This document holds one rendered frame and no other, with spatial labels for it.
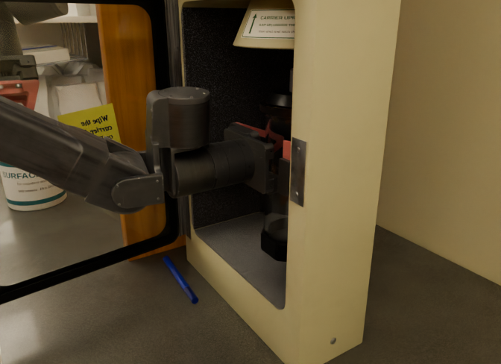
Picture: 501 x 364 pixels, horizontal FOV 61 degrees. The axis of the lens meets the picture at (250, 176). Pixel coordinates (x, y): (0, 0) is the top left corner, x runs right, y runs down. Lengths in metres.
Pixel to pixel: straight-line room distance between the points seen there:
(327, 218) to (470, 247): 0.44
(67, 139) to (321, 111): 0.25
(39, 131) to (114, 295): 0.34
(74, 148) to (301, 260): 0.26
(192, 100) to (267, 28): 0.12
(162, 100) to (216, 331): 0.33
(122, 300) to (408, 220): 0.57
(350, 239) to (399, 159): 0.42
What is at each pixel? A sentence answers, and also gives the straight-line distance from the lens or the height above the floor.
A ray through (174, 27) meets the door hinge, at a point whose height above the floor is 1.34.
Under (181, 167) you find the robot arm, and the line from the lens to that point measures 0.49.
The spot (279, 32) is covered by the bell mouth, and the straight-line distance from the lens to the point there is 0.49.
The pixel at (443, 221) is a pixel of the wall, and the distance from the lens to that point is 0.87.
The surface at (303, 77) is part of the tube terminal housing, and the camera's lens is 0.41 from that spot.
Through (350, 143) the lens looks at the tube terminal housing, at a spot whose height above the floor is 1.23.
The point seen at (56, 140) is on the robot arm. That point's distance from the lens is 0.46.
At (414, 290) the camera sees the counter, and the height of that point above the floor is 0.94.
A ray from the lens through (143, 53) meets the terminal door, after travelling 0.64.
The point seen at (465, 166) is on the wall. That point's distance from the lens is 0.83.
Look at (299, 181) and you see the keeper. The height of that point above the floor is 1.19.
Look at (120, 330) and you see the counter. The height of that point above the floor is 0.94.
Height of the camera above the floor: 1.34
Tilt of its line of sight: 20 degrees down
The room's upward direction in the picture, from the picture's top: straight up
